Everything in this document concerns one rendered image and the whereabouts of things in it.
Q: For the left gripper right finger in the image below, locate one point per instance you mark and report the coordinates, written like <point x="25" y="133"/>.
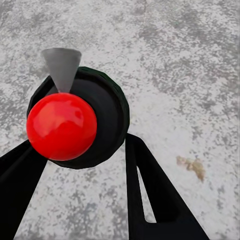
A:
<point x="174" y="220"/>

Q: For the insectifuge atomizer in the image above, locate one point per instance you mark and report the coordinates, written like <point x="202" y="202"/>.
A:
<point x="78" y="117"/>

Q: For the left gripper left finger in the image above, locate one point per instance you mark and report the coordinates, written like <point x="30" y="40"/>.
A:
<point x="20" y="172"/>

